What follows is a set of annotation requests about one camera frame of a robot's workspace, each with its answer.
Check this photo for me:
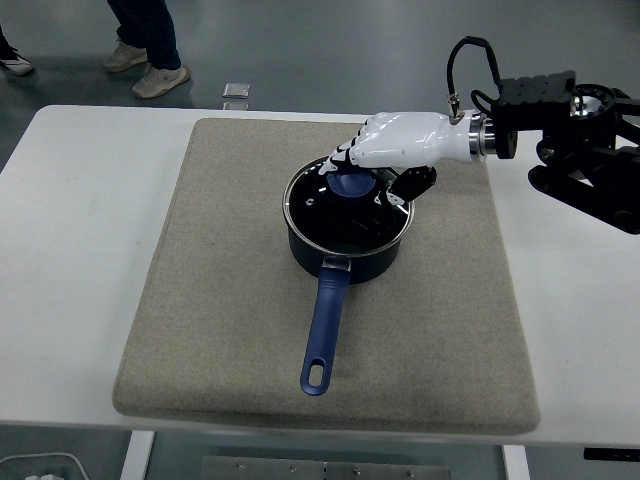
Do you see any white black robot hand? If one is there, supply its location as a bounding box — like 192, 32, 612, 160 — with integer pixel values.
319, 110, 474, 206

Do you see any glass pot lid blue knob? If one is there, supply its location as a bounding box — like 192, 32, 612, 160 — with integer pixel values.
282, 154, 416, 258

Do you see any beige fabric mat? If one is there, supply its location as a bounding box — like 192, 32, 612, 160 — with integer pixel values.
110, 117, 542, 435

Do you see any person with beige shoes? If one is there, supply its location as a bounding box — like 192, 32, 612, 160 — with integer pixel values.
102, 0, 192, 100

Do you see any white table leg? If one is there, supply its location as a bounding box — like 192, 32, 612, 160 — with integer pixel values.
119, 430, 156, 480
502, 443, 531, 480

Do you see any grey metal plate with screws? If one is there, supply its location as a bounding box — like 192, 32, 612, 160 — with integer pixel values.
199, 455, 451, 480

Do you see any black bar under table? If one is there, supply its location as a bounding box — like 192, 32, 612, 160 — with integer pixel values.
582, 446, 640, 462

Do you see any dark saucepan with blue handle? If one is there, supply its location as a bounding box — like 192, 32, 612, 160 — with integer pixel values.
283, 214, 416, 397

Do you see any white cable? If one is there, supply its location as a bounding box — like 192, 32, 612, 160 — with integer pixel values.
0, 451, 87, 480

